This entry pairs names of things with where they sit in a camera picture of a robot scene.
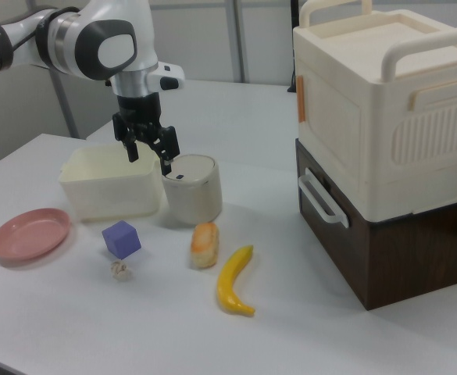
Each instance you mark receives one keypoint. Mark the cream plastic storage box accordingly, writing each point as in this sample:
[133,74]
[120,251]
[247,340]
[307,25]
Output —
[353,117]

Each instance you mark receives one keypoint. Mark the dark wood drawer cabinet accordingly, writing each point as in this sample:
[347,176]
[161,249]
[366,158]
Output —
[404,261]

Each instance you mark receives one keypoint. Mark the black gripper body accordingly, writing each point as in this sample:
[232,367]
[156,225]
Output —
[138,106]

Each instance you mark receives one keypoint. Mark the white cylindrical cup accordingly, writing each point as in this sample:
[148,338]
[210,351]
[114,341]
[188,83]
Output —
[195,199]

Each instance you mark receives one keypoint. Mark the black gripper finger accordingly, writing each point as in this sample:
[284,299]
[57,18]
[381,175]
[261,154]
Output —
[132,148]
[169,142]

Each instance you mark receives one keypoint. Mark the toy bread roll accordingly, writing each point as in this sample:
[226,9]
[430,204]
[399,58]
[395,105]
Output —
[204,246]

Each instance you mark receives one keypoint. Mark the white rectangular plastic tub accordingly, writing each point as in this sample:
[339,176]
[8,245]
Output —
[107,195]

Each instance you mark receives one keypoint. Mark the purple cube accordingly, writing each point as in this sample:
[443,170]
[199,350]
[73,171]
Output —
[120,240]

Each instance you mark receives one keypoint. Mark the pink plastic plate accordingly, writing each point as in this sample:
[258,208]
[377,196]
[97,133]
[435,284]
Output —
[29,238]

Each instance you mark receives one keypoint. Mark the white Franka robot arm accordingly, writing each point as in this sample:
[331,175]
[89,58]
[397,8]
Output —
[103,43]

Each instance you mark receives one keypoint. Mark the grey partition frame post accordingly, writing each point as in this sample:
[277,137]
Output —
[242,39]

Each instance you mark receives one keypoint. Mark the yellow toy banana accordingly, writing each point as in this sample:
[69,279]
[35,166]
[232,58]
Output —
[232,281]

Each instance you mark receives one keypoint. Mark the small beige garlic toy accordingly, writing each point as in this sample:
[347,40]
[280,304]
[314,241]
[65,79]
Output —
[120,270]

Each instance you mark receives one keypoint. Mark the black stand pole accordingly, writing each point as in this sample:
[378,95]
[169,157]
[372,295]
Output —
[294,47]

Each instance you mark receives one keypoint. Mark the orange latch strip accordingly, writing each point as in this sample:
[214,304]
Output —
[301,99]

